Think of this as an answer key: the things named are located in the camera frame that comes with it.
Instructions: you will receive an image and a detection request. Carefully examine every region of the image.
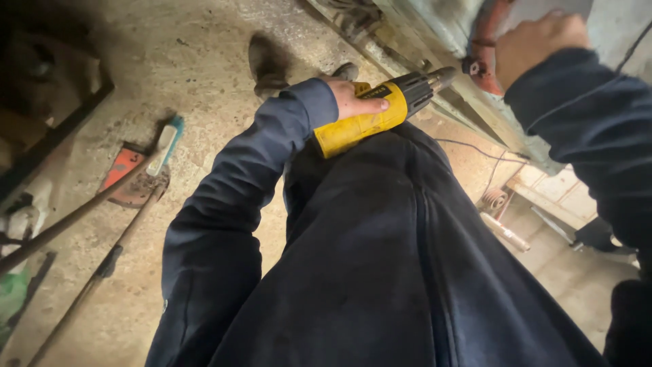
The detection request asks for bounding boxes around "beige wooden crate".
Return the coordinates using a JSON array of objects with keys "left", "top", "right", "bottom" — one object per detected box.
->
[{"left": 506, "top": 163, "right": 600, "bottom": 231}]

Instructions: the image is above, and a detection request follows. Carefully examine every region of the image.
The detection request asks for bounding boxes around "white crumpled object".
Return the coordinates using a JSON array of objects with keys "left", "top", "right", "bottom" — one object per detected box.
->
[{"left": 0, "top": 178, "right": 54, "bottom": 258}]

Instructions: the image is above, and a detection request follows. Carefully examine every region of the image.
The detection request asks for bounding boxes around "flat grey metal bar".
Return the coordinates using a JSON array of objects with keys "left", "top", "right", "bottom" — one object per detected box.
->
[{"left": 530, "top": 205, "right": 584, "bottom": 251}]

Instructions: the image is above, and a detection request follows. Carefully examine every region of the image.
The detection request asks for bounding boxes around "white teal handled brush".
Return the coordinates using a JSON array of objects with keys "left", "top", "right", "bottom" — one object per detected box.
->
[{"left": 146, "top": 116, "right": 185, "bottom": 178}]

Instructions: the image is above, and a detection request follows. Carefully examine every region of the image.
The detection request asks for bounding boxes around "person's left hand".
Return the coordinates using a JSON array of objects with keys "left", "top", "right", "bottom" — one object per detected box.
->
[{"left": 319, "top": 76, "right": 391, "bottom": 121}]

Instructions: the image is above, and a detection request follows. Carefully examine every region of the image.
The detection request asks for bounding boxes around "light grey panel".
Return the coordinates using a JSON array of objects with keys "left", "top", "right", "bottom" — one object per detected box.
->
[{"left": 499, "top": 0, "right": 595, "bottom": 32}]

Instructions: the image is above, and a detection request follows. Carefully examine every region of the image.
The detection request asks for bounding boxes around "person's right hand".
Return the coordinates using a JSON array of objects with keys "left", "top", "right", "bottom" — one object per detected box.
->
[{"left": 495, "top": 10, "right": 592, "bottom": 93}]

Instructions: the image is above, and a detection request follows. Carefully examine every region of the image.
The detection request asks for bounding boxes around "wooden handle with black band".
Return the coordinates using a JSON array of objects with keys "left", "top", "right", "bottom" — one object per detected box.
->
[{"left": 25, "top": 183, "right": 169, "bottom": 367}]

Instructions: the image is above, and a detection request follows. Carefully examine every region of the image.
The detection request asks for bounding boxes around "person's dark left shoe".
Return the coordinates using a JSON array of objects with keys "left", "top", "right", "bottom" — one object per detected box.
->
[{"left": 248, "top": 33, "right": 292, "bottom": 101}]

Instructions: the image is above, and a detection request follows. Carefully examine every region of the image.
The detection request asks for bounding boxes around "person's dark shoe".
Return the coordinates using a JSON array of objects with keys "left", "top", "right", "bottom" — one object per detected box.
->
[
  {"left": 248, "top": 33, "right": 292, "bottom": 101},
  {"left": 331, "top": 62, "right": 360, "bottom": 82}
]

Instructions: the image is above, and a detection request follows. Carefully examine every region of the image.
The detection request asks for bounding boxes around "thin dark cable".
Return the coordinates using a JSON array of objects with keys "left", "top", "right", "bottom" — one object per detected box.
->
[{"left": 434, "top": 138, "right": 529, "bottom": 197}]

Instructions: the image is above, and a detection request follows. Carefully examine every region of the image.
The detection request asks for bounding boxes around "long wooden tool handle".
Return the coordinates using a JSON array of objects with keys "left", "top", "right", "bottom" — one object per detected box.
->
[{"left": 0, "top": 147, "right": 166, "bottom": 277}]

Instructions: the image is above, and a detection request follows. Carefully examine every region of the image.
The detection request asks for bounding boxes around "green plastic object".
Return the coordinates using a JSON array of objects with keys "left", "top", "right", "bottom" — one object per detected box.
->
[{"left": 0, "top": 269, "right": 32, "bottom": 350}]

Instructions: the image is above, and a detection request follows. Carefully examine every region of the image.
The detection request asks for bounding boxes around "dark framed cluttered heap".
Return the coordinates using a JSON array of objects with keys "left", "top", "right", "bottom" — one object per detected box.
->
[{"left": 0, "top": 20, "right": 116, "bottom": 202}]

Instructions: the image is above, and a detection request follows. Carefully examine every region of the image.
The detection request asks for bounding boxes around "red shovel blade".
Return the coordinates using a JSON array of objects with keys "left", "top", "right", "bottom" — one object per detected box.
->
[{"left": 98, "top": 145, "right": 171, "bottom": 210}]

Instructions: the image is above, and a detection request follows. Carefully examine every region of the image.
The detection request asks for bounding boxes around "person's dark right shoe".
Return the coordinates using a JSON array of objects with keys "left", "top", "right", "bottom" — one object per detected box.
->
[{"left": 331, "top": 62, "right": 360, "bottom": 82}]

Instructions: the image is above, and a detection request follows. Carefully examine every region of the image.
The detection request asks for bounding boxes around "pale metal pipe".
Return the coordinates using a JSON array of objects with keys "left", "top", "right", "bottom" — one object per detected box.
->
[{"left": 479, "top": 211, "right": 531, "bottom": 254}]

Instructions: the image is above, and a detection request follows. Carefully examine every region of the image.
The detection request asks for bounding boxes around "yellow black heat gun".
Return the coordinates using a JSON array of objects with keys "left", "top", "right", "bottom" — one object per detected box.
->
[{"left": 312, "top": 66, "right": 459, "bottom": 160}]

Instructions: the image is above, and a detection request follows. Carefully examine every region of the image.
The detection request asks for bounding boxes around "grey metal vehicle frame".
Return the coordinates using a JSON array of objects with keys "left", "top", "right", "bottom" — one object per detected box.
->
[{"left": 306, "top": 0, "right": 652, "bottom": 176}]

